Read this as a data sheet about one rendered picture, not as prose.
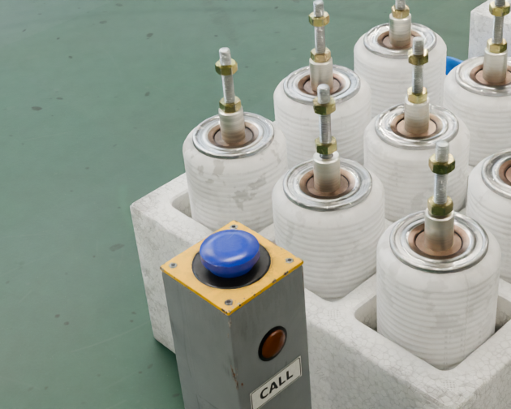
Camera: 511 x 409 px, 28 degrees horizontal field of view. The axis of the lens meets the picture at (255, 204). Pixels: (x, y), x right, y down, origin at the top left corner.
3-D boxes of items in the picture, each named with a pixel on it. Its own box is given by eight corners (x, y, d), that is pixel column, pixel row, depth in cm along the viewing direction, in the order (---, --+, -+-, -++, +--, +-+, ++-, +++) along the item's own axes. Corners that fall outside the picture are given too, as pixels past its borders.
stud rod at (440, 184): (440, 231, 77) (443, 148, 73) (430, 226, 78) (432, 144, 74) (448, 226, 78) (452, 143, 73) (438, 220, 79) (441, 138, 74)
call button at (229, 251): (273, 266, 69) (271, 243, 68) (229, 296, 67) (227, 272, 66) (233, 242, 71) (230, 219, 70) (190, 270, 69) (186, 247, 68)
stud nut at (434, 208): (440, 219, 76) (440, 210, 76) (422, 210, 77) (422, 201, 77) (457, 208, 77) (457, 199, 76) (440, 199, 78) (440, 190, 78)
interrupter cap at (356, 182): (343, 153, 90) (343, 146, 90) (389, 195, 85) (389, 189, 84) (268, 179, 88) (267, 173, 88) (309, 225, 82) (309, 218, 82)
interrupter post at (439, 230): (417, 240, 80) (418, 207, 78) (444, 232, 80) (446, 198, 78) (431, 258, 78) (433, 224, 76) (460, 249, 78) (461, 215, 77)
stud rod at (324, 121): (319, 162, 85) (315, 83, 81) (331, 161, 85) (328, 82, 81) (321, 169, 85) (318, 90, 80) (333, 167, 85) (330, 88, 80)
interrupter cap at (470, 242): (373, 230, 81) (373, 224, 81) (457, 206, 83) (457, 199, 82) (418, 288, 75) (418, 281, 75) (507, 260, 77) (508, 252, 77)
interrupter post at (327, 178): (332, 176, 88) (332, 144, 86) (346, 190, 86) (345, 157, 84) (308, 185, 87) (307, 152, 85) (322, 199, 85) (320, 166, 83)
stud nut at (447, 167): (441, 178, 74) (442, 168, 73) (423, 169, 75) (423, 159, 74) (459, 166, 75) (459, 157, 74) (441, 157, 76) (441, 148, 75)
